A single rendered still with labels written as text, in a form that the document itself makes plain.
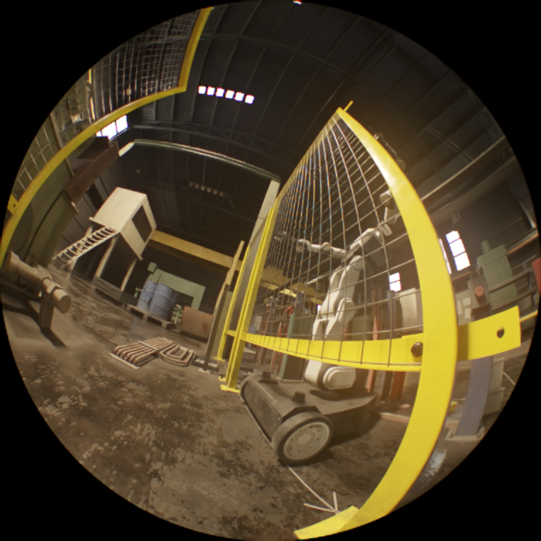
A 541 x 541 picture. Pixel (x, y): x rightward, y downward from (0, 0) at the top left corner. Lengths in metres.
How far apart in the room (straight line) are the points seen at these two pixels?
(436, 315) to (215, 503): 0.52
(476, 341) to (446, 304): 0.08
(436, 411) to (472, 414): 0.68
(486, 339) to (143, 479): 0.63
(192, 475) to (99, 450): 0.23
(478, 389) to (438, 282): 0.70
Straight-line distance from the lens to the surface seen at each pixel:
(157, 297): 4.47
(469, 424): 0.94
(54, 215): 1.61
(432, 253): 0.27
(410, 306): 1.61
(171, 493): 0.48
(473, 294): 0.86
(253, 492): 0.52
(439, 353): 0.24
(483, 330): 0.29
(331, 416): 0.69
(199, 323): 4.11
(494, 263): 9.16
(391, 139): 11.81
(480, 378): 0.88
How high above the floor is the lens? 0.42
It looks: 25 degrees up
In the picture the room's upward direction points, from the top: 13 degrees clockwise
